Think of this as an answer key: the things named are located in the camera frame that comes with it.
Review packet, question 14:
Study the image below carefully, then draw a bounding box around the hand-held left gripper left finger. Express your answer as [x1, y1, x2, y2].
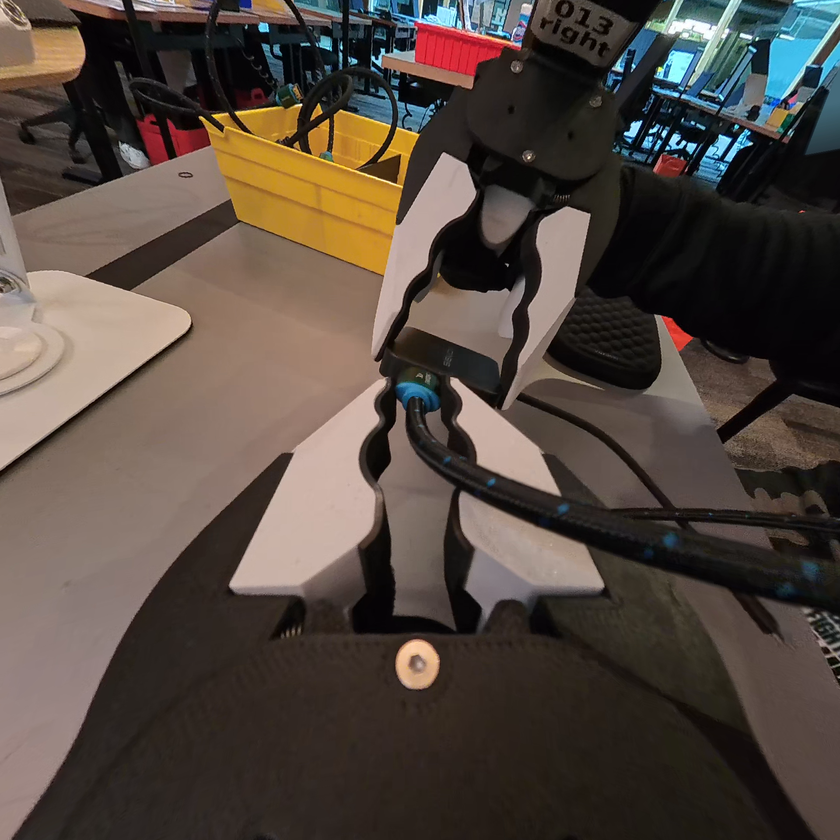
[228, 377, 396, 602]

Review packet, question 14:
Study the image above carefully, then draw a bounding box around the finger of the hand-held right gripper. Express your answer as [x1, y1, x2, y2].
[369, 152, 487, 363]
[495, 203, 592, 412]

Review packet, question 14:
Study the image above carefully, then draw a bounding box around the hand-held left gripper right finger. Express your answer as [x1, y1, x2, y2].
[445, 379, 606, 613]

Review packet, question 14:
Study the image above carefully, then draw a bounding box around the yellow plastic bin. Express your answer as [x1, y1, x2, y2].
[200, 105, 421, 277]

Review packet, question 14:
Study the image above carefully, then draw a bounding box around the thin black hub cable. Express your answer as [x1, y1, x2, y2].
[518, 392, 697, 526]

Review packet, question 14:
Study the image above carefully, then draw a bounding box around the person's right hand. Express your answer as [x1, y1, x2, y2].
[436, 249, 522, 294]

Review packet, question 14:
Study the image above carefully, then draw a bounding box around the black mesh armrest pad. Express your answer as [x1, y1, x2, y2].
[548, 289, 662, 391]

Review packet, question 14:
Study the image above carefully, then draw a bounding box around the red plastic bin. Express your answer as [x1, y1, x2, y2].
[413, 20, 522, 74]

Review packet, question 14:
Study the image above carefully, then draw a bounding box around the wooden side table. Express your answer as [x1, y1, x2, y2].
[381, 49, 480, 89]

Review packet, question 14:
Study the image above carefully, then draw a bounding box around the black office chair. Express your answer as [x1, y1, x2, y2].
[715, 328, 840, 447]

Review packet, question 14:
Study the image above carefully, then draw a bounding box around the red plastic crate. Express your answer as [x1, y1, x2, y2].
[136, 115, 211, 165]

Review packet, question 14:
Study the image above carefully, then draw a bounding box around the wooden stand tray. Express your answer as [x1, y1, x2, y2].
[0, 26, 88, 93]

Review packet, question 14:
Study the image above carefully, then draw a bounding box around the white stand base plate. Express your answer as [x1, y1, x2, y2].
[0, 174, 193, 472]

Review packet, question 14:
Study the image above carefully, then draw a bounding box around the wooden desk black frame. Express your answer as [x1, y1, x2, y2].
[62, 0, 375, 185]

